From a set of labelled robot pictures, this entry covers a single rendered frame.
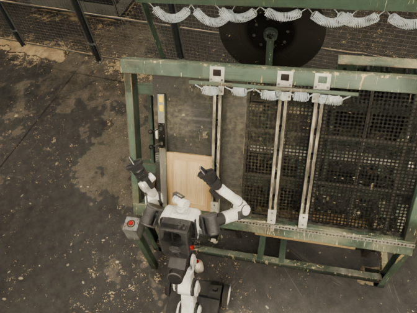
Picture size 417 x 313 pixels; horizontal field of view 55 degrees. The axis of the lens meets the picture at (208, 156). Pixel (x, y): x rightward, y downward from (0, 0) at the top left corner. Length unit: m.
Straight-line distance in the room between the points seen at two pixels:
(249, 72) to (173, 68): 0.52
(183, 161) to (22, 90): 3.72
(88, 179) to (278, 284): 2.44
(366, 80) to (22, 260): 3.68
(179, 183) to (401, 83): 1.74
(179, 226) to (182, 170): 0.63
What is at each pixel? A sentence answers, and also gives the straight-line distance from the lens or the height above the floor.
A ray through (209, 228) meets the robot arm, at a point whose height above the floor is 1.32.
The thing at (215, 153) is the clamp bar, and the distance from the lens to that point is 2.97.
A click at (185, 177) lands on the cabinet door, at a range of 3.16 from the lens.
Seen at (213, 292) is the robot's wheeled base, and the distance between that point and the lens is 3.71.
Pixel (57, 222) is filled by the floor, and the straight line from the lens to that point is 4.70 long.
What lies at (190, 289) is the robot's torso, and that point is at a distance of 3.25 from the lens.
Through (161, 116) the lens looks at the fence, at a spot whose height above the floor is 1.58.
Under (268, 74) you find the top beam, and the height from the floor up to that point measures 1.93.
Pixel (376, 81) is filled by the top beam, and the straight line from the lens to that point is 2.72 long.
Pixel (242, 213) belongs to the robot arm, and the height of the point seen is 1.23.
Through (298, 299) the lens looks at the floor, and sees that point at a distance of 3.92.
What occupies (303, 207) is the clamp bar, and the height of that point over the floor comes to 1.07.
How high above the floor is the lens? 3.74
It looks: 53 degrees down
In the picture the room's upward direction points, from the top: 9 degrees counter-clockwise
